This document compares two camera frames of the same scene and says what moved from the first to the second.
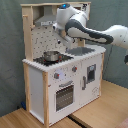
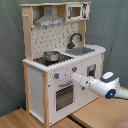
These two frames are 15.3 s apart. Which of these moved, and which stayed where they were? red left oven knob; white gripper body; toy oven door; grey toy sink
Moved: white gripper body
Stayed: red left oven knob; toy oven door; grey toy sink
